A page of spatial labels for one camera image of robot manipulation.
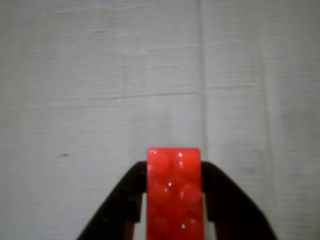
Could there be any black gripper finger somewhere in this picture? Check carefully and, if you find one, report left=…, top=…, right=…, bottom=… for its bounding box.
left=76, top=161, right=148, bottom=240
left=200, top=161, right=278, bottom=240

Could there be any large flat cardboard sheet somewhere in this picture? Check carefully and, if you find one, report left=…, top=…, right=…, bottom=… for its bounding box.
left=0, top=0, right=320, bottom=240

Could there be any red lego block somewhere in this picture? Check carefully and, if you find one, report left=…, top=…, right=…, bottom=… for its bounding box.
left=146, top=147, right=205, bottom=240

